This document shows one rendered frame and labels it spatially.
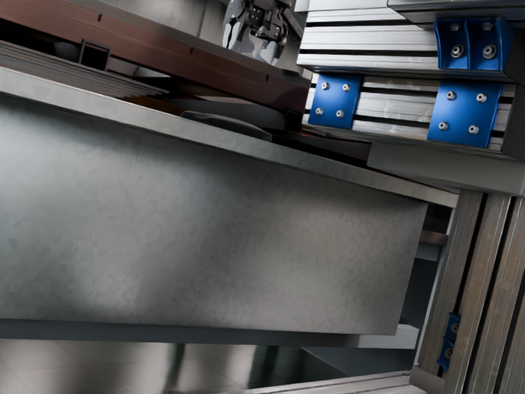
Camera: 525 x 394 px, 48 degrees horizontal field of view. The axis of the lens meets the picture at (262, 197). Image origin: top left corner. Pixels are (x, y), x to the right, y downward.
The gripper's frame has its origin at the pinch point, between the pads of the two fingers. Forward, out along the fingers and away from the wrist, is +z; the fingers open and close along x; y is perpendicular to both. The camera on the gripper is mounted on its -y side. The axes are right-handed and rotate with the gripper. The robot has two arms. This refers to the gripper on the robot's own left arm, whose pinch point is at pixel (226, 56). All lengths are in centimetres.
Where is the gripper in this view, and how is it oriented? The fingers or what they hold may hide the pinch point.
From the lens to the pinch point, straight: 138.0
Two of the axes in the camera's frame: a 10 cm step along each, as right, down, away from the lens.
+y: 7.9, 1.7, 5.9
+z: -2.3, 9.7, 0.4
